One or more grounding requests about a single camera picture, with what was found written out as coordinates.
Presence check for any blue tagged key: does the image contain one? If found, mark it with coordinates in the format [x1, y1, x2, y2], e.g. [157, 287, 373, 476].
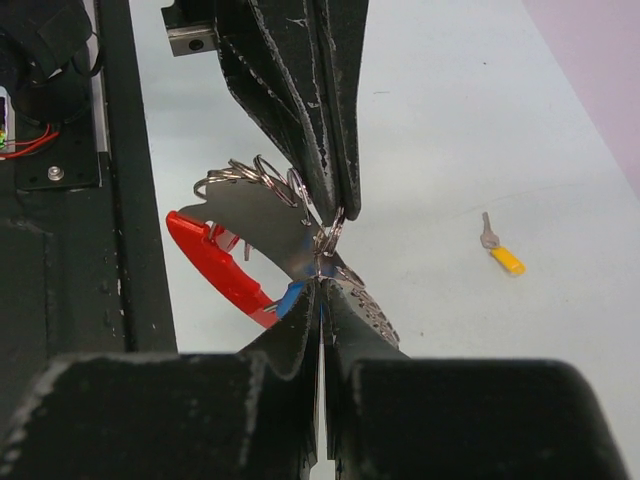
[274, 234, 351, 321]

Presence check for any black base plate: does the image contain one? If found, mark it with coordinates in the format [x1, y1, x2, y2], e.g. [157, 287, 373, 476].
[1, 1, 176, 420]

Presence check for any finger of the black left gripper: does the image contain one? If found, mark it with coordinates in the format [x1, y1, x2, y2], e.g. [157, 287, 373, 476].
[313, 0, 369, 220]

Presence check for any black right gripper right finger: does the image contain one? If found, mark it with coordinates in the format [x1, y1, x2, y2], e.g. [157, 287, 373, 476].
[319, 280, 628, 479]

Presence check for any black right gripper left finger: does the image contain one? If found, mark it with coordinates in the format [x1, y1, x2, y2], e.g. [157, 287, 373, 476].
[1, 281, 320, 479]

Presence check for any red handled key organizer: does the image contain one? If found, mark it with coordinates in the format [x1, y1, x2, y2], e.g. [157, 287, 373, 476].
[166, 155, 400, 347]

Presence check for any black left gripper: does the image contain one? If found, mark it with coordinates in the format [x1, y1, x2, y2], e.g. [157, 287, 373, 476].
[161, 0, 338, 223]

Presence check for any yellow tagged key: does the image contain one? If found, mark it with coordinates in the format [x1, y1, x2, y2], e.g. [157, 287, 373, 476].
[480, 212, 526, 275]

